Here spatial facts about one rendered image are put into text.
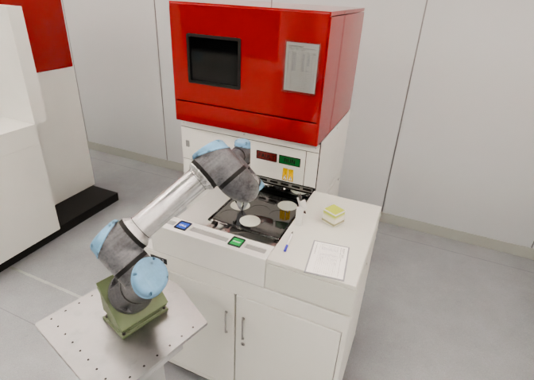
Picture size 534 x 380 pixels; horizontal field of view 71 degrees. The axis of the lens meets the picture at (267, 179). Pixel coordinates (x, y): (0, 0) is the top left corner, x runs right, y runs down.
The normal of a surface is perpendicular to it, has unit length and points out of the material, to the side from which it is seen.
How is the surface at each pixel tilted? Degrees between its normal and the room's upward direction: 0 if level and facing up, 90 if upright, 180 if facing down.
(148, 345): 0
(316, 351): 90
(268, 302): 90
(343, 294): 90
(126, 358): 0
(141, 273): 50
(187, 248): 90
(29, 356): 0
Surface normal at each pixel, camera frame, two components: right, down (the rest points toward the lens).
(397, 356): 0.04, -0.89
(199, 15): -0.40, 0.40
